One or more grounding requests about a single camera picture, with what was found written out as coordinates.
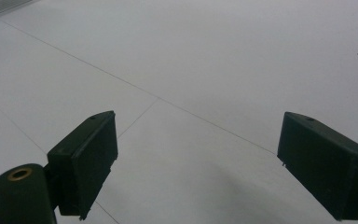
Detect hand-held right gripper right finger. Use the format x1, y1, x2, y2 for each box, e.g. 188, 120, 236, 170
277, 111, 358, 221

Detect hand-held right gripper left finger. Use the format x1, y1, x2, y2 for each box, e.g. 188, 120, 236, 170
47, 110, 119, 221

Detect white board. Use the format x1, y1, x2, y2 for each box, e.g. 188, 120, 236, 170
0, 0, 358, 224

